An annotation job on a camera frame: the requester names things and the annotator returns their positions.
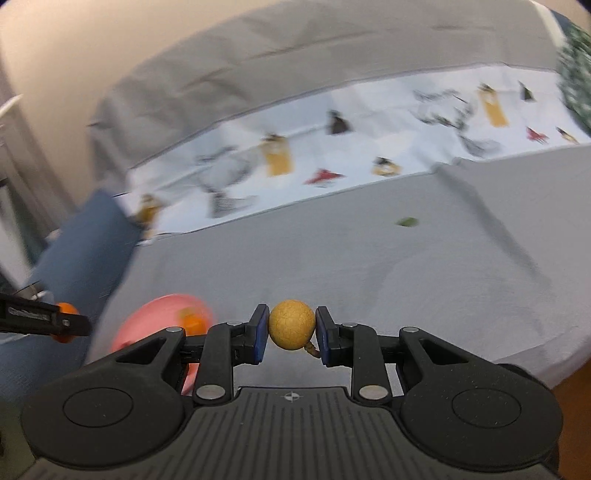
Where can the grey curtain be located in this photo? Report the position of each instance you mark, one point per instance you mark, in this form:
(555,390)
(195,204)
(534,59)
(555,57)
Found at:
(27,184)

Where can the tan longan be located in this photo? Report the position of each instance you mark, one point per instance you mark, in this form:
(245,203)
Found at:
(292,325)

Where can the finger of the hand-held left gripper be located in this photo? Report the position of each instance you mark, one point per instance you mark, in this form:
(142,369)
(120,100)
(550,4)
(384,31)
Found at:
(32,316)

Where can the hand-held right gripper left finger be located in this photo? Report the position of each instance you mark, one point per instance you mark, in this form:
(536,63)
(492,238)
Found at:
(261,333)

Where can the blue fabric armrest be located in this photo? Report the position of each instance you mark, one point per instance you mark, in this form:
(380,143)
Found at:
(83,249)

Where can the small orange kumquat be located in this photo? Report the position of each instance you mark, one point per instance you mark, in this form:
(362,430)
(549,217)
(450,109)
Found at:
(194,321)
(66,307)

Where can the pink plate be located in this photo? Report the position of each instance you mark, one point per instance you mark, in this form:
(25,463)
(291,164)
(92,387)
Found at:
(152,318)

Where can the small green leaf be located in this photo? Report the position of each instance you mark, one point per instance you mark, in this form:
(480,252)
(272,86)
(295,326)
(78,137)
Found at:
(407,222)

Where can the green patterned cloth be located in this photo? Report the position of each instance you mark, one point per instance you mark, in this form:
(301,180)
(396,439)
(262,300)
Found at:
(577,83)

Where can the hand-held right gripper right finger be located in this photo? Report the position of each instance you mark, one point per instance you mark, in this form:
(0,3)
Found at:
(323,338)

